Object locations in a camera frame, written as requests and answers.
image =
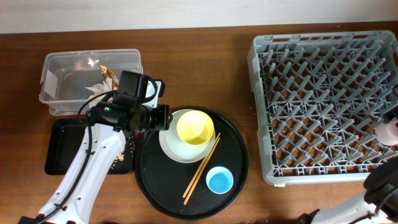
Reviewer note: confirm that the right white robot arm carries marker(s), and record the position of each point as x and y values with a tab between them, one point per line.
377	203

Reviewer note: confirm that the grey dishwasher rack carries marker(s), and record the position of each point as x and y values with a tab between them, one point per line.
318	100

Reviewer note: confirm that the pink cup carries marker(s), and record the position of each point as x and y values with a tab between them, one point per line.
386	133

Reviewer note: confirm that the black rectangular tray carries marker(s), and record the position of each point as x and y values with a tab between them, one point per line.
65	140

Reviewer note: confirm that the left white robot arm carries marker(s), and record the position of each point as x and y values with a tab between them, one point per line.
108	125

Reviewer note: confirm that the yellow bowl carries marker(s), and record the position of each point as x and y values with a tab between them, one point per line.
195	127

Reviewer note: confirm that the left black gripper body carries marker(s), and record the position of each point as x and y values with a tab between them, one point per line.
157	117

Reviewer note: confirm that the gold snack wrapper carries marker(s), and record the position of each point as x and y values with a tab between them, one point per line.
107	73

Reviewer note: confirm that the grey round plate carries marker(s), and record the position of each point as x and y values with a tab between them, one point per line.
178	150

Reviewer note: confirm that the white tissue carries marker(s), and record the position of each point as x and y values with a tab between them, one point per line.
97	89

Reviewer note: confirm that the wooden chopstick right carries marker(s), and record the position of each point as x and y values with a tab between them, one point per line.
202	172

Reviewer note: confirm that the round black serving tray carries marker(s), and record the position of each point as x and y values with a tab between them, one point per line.
163	180

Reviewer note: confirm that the clear plastic waste bin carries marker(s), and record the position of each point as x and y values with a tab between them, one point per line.
67	76

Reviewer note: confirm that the food scraps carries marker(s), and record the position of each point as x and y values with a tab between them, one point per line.
127	151

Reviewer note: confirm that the blue cup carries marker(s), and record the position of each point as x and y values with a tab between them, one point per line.
219	180

